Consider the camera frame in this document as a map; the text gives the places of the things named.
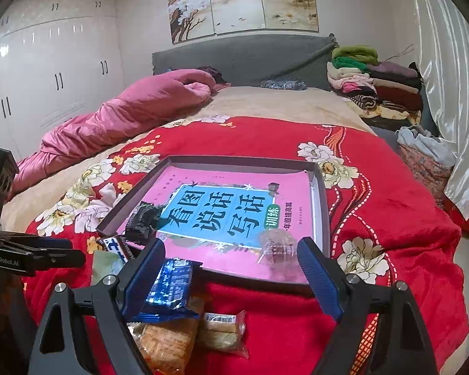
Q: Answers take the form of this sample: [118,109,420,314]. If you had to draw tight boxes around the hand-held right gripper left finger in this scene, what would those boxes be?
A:
[27,237,167,375]

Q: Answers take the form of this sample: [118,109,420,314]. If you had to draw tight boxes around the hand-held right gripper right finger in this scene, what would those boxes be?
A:
[297,236,440,375]

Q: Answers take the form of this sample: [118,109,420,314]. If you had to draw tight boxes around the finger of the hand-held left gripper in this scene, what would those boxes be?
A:
[2,230,74,250]

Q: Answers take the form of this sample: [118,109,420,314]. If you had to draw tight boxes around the green snack packet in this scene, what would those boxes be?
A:
[91,251,128,287]

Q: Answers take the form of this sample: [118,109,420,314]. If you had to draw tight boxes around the orange snack packet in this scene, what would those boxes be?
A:
[127,297,204,375]

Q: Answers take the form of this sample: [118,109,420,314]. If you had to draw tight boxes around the grey cardboard box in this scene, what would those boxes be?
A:
[96,155,331,298]

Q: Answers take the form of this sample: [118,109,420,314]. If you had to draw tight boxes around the clear gold label snack packet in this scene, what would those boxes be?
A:
[197,310,251,358]

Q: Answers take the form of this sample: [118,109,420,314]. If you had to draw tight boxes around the dark blue white snack packet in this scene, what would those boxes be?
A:
[96,235,135,264]

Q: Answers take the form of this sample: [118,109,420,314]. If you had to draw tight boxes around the clear wrapped snack packet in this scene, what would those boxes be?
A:
[258,230,298,279]

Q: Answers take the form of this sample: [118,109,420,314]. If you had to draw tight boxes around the black snack packet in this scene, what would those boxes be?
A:
[125,201,161,243]

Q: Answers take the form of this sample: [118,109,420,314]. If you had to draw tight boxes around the pink book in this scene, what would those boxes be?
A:
[117,166,317,282]

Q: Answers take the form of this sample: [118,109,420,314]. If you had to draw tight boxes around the red floral blanket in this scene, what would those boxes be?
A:
[23,116,469,375]

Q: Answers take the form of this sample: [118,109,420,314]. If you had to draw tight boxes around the floral patterned cloth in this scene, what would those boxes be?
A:
[399,144,454,208]

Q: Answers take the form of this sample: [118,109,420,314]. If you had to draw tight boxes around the pink quilt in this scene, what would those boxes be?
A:
[8,68,229,200]

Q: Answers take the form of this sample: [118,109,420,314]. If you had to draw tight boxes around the white wardrobe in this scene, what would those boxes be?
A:
[0,0,126,161]

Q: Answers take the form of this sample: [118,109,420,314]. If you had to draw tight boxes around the white cloth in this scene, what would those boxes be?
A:
[396,125,458,170]

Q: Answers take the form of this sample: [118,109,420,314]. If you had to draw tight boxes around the dark patterned cloth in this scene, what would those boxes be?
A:
[260,79,307,91]

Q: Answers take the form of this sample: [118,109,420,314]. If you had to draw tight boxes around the stack of folded clothes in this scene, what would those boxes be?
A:
[326,45,425,129]

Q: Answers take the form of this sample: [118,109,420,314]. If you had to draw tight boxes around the dark purple cloth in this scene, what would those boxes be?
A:
[197,66,229,85]

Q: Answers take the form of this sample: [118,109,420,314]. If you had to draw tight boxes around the grey headboard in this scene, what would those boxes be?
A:
[152,33,440,141]

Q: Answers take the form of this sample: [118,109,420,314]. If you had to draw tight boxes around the white satin curtain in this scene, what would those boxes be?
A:
[408,0,469,219]

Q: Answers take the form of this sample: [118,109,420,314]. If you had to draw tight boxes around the floral wall painting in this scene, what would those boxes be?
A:
[167,0,320,45]

